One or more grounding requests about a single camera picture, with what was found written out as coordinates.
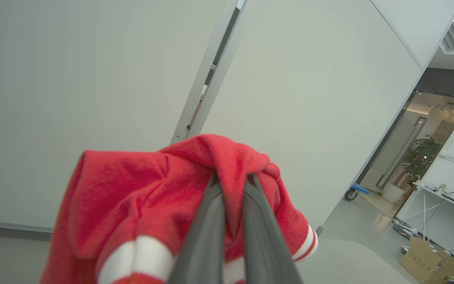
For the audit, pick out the open cardboard box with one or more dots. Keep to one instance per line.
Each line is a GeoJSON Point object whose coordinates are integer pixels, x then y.
{"type": "Point", "coordinates": [428, 262]}

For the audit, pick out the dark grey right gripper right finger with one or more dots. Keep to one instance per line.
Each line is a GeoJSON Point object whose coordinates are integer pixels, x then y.
{"type": "Point", "coordinates": [264, 244]}

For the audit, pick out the white metal desk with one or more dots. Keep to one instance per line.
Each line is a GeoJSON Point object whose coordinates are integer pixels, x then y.
{"type": "Point", "coordinates": [443, 213]}

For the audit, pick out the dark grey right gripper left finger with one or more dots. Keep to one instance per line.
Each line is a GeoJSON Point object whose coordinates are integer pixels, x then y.
{"type": "Point", "coordinates": [205, 240]}

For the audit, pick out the glass door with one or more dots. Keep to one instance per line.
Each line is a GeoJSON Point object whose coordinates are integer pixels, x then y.
{"type": "Point", "coordinates": [394, 152]}

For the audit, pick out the red garment with white stripes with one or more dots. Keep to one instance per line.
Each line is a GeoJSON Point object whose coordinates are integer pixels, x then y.
{"type": "Point", "coordinates": [132, 197]}

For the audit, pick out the white partition panel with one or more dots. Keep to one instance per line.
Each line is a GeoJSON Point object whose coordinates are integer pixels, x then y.
{"type": "Point", "coordinates": [73, 98]}
{"type": "Point", "coordinates": [309, 98]}

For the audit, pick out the blue platform trolley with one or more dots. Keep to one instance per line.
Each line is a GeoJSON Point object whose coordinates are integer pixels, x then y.
{"type": "Point", "coordinates": [355, 191]}

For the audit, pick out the potted green plant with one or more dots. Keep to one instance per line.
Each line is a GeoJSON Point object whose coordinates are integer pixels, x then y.
{"type": "Point", "coordinates": [419, 157]}

